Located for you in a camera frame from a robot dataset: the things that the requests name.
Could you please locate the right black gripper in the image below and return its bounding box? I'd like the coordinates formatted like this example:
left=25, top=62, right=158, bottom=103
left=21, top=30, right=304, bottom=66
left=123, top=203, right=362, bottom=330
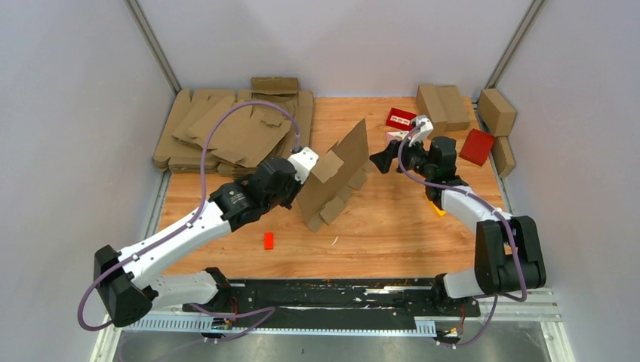
left=370, top=132, right=435, bottom=179

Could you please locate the brown cardboard box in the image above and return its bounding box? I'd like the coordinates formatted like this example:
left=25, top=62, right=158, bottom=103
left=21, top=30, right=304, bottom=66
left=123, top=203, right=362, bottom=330
left=296, top=119, right=374, bottom=232

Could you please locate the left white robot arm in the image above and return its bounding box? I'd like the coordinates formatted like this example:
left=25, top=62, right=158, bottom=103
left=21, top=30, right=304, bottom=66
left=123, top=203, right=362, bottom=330
left=93, top=148, right=318, bottom=327

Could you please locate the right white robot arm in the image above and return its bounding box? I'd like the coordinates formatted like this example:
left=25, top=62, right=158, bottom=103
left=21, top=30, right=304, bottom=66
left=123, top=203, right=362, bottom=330
left=369, top=137, right=546, bottom=315

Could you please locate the pink white picture card box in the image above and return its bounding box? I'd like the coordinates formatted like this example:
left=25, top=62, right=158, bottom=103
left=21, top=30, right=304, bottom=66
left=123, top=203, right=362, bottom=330
left=385, top=131, right=408, bottom=144

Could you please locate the red box with white labels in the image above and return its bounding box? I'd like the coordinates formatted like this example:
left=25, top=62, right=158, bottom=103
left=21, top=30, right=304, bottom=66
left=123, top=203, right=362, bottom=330
left=385, top=107, right=417, bottom=131

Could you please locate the folded cardboard box left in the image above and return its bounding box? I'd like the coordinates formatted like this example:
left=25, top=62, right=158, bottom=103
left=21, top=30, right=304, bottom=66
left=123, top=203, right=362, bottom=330
left=416, top=84, right=447, bottom=139

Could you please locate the folded cardboard box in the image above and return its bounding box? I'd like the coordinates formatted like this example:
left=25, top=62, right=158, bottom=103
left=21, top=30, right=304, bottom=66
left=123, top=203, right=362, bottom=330
left=416, top=84, right=447, bottom=139
left=491, top=137, right=515, bottom=178

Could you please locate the dark red box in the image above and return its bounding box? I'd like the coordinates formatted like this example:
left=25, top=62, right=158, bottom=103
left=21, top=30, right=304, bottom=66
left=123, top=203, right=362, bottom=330
left=459, top=129, right=496, bottom=167

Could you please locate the folded cardboard box lower right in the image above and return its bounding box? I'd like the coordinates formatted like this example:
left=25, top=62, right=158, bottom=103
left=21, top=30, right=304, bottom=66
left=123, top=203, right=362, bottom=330
left=491, top=137, right=515, bottom=178

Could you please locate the folded cardboard box corner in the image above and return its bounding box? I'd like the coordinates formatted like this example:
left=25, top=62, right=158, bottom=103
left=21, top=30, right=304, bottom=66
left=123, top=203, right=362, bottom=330
left=477, top=88, right=516, bottom=137

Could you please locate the small red block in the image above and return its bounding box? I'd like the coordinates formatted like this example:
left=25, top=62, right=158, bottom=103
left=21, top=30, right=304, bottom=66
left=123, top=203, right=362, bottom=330
left=263, top=232, right=275, bottom=250

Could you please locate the stack of flat cardboard blanks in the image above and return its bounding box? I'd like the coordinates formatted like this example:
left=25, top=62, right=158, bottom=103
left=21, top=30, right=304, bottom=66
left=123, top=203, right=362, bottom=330
left=152, top=76, right=315, bottom=178

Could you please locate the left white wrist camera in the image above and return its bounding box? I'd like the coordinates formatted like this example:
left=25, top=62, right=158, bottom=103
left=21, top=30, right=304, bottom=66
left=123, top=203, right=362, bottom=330
left=288, top=147, right=319, bottom=184

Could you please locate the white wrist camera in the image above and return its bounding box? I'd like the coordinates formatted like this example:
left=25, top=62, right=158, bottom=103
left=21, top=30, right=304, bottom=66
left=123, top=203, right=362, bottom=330
left=408, top=115, right=434, bottom=146
left=288, top=147, right=319, bottom=184

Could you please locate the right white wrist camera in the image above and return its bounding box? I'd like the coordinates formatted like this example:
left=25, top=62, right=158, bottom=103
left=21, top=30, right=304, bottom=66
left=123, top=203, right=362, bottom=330
left=408, top=115, right=434, bottom=146

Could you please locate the yellow plastic triangle frame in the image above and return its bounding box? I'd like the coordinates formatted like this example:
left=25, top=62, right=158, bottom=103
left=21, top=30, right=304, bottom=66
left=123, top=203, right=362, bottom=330
left=425, top=195, right=447, bottom=217

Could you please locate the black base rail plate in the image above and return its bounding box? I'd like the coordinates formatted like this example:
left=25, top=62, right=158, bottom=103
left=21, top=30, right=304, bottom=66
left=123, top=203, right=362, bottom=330
left=202, top=278, right=480, bottom=330

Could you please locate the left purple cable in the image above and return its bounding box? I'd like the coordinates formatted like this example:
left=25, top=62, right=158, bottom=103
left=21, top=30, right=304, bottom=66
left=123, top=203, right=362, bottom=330
left=76, top=100, right=302, bottom=345

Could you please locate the purple cable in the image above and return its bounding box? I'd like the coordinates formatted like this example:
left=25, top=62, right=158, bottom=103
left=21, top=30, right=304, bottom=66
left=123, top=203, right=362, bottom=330
left=397, top=122, right=528, bottom=350
left=76, top=100, right=302, bottom=345

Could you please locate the white slotted cable duct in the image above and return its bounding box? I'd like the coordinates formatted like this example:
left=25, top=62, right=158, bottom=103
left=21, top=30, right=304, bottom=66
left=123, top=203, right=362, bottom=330
left=122, top=315, right=438, bottom=336

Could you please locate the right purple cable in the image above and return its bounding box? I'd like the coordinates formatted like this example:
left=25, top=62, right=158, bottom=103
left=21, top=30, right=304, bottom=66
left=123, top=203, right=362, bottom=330
left=397, top=122, right=528, bottom=350

